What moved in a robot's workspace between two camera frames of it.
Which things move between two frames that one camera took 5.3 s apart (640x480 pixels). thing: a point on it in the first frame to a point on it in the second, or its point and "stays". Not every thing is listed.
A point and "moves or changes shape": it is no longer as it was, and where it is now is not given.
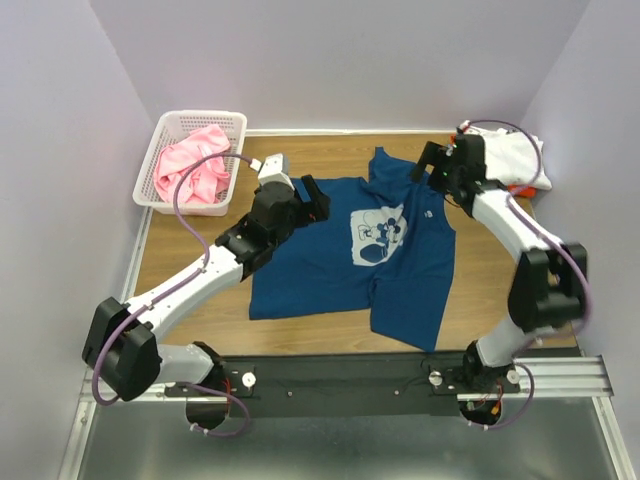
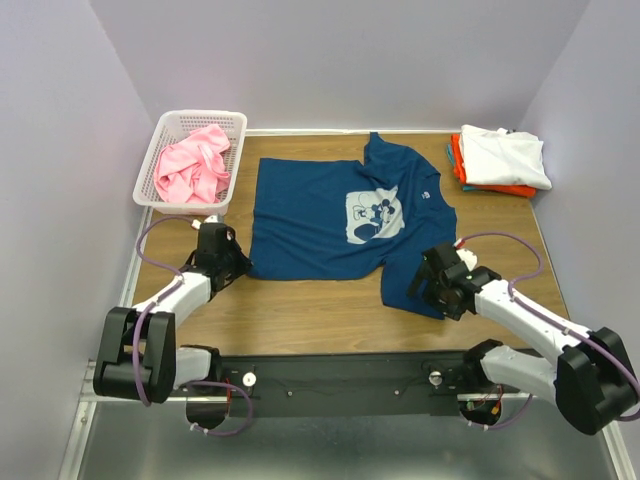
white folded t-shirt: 514,157 stays
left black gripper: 318,209 to 244,262
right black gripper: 432,154 to 446,308
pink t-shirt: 206,182 stays
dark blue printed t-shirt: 388,246 moves or changes shape
